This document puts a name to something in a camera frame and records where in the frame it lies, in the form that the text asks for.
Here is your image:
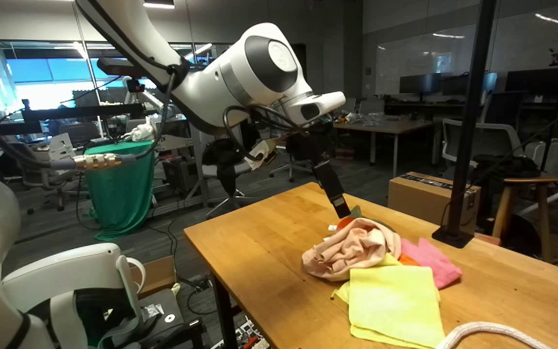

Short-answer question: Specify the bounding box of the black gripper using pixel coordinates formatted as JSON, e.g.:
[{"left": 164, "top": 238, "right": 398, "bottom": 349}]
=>
[{"left": 288, "top": 122, "right": 351, "bottom": 217}]

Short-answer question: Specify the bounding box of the light pink garment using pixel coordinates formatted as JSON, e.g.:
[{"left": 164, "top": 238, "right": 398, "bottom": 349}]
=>
[{"left": 301, "top": 217, "right": 402, "bottom": 281}]

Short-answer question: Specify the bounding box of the white braided rope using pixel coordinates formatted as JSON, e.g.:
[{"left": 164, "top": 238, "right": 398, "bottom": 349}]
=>
[{"left": 435, "top": 320, "right": 553, "bottom": 349}]

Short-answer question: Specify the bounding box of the red radish plush toy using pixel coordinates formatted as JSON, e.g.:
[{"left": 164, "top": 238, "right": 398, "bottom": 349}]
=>
[{"left": 328, "top": 205, "right": 363, "bottom": 234}]

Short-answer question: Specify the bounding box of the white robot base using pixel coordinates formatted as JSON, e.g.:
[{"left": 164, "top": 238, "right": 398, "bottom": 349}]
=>
[{"left": 0, "top": 182, "right": 148, "bottom": 349}]

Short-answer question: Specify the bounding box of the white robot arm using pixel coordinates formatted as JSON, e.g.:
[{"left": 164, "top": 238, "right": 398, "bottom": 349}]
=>
[{"left": 74, "top": 0, "right": 351, "bottom": 217}]

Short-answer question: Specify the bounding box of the background wooden desk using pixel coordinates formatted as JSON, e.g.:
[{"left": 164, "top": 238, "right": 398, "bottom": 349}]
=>
[{"left": 338, "top": 118, "right": 435, "bottom": 174}]

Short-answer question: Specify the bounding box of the cardboard box on floor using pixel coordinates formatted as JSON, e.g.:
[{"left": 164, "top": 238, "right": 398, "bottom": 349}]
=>
[{"left": 388, "top": 172, "right": 481, "bottom": 230}]

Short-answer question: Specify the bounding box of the bright pink cloth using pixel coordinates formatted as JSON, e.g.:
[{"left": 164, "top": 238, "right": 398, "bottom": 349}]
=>
[{"left": 400, "top": 238, "right": 464, "bottom": 289}]

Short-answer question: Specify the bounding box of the black vertical pole stand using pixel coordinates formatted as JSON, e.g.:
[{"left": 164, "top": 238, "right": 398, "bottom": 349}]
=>
[{"left": 435, "top": 0, "right": 499, "bottom": 248}]

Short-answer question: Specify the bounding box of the yellow cloth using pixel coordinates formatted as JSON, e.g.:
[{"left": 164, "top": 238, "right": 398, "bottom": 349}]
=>
[{"left": 334, "top": 263, "right": 444, "bottom": 349}]

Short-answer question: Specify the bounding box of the green draped cloth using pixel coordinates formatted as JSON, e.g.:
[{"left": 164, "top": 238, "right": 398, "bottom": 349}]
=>
[{"left": 86, "top": 153, "right": 156, "bottom": 240}]

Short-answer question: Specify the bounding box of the wooden stool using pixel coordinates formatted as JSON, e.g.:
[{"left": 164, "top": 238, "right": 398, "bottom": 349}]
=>
[{"left": 493, "top": 176, "right": 557, "bottom": 259}]

